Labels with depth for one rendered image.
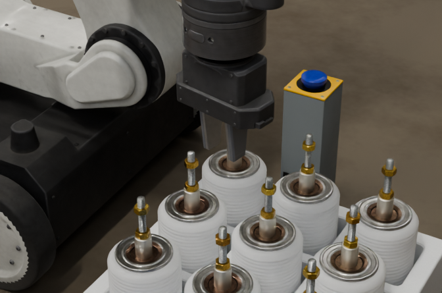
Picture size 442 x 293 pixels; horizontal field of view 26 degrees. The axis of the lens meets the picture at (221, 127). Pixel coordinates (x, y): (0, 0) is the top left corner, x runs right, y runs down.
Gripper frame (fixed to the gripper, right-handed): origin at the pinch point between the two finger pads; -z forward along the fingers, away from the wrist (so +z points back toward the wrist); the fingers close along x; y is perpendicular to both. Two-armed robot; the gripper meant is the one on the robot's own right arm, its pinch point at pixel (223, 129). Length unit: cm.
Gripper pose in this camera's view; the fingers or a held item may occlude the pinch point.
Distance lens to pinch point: 106.6
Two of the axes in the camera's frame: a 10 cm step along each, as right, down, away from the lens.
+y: 6.6, -4.0, 6.4
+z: 0.0, -8.5, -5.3
